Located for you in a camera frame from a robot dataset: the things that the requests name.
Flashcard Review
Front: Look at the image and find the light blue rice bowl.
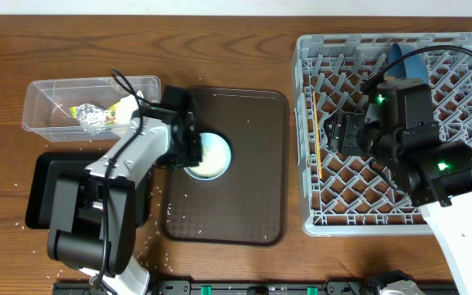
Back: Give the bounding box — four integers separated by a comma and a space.
184, 133, 232, 181

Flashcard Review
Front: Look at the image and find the white tissue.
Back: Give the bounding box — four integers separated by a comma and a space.
108, 94, 138, 137

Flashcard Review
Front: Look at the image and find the yellow snack wrapper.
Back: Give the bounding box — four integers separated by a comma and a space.
70, 103, 119, 125

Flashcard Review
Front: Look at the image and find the dark blue plate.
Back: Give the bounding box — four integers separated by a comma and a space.
386, 43, 429, 83

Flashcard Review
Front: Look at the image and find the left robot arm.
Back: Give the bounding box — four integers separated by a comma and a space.
47, 107, 201, 294

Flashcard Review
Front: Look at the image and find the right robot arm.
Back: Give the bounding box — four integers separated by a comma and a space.
323, 78, 472, 294

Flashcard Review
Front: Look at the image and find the grey dishwasher rack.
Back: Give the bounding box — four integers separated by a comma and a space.
291, 32, 472, 237

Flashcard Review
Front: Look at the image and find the black waste bin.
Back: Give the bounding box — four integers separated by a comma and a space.
25, 151, 150, 231

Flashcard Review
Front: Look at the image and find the wooden chopstick left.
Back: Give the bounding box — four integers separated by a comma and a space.
311, 91, 321, 166

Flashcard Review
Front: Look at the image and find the wooden chopstick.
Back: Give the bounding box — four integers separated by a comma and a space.
314, 119, 323, 179
311, 91, 321, 166

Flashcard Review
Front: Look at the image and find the wooden chopstick right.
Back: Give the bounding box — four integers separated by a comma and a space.
314, 119, 323, 179

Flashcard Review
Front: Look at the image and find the brown serving tray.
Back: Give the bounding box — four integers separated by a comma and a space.
160, 87, 289, 247

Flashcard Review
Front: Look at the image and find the crumpled silver foil ball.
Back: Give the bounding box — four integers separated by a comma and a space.
72, 103, 106, 134

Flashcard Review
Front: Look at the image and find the clear plastic bin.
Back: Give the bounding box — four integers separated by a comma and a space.
22, 75, 163, 143

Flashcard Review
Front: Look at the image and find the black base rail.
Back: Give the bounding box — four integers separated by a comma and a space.
52, 279, 459, 295

